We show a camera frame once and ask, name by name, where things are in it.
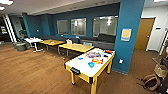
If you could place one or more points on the white open laptop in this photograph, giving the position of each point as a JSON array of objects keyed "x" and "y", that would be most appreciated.
[{"x": 69, "y": 41}]

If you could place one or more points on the open cardboard box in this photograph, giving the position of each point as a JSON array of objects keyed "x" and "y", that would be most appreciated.
[{"x": 160, "y": 71}]

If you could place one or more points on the long wooden table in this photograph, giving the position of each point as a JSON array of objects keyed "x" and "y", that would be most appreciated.
[
  {"x": 76, "y": 47},
  {"x": 51, "y": 42}
]

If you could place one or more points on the colourful board game box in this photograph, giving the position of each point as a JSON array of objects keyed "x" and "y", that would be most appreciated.
[{"x": 94, "y": 54}]

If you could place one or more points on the yellow game table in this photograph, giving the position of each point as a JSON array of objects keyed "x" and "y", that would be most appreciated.
[{"x": 86, "y": 68}]

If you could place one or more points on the small black object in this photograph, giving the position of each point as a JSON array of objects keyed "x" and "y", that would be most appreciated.
[{"x": 105, "y": 55}]

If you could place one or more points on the dark grey bench sofa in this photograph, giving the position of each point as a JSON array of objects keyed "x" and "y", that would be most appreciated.
[{"x": 106, "y": 41}]

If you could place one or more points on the orange red bowl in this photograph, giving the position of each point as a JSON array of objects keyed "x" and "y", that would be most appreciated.
[{"x": 109, "y": 51}]

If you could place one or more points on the large framed interior window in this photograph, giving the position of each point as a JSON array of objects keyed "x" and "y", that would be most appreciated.
[{"x": 105, "y": 26}]

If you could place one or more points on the small white table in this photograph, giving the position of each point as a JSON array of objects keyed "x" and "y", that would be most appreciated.
[{"x": 33, "y": 40}]

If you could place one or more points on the brown wooden door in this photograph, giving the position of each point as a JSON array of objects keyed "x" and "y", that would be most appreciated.
[{"x": 144, "y": 33}]

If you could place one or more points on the dark round ottoman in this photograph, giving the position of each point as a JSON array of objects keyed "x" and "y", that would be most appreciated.
[{"x": 21, "y": 46}]

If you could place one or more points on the brown black backpack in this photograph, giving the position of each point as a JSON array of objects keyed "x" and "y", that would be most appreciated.
[{"x": 151, "y": 82}]

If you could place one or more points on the black wheeled cart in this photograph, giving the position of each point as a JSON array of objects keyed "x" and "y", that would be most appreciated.
[{"x": 160, "y": 61}]

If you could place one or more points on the rectangular ceiling light panel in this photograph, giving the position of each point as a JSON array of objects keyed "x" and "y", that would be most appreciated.
[{"x": 6, "y": 2}]

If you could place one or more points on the white wall outlet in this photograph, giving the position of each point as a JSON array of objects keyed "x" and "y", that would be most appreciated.
[{"x": 121, "y": 61}]

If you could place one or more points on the yellow wall sign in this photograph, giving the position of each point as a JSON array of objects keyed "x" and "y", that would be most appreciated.
[{"x": 126, "y": 34}]

